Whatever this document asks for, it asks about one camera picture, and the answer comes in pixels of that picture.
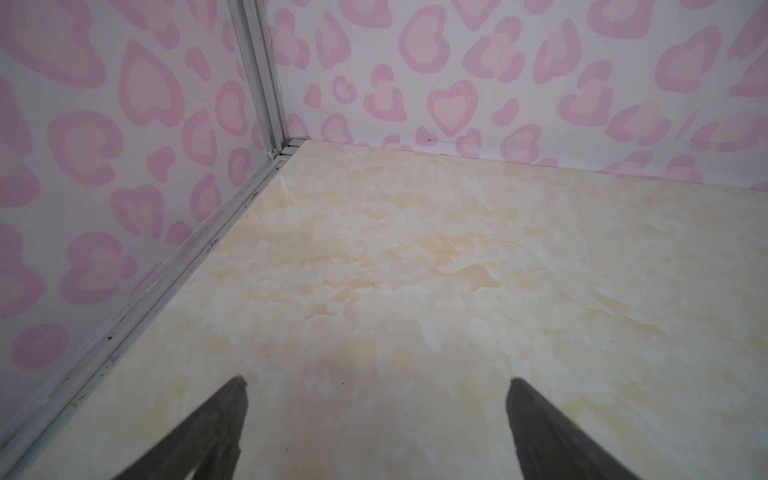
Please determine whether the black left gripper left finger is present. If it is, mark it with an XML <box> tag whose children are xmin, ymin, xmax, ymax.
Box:
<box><xmin>117</xmin><ymin>375</ymin><xmax>248</xmax><ymax>479</ymax></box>

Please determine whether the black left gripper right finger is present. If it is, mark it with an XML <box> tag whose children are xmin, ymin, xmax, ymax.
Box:
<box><xmin>505</xmin><ymin>377</ymin><xmax>638</xmax><ymax>480</ymax></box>

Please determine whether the aluminium frame corner post left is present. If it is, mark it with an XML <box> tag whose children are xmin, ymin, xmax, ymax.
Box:
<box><xmin>227</xmin><ymin>0</ymin><xmax>305</xmax><ymax>159</ymax></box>

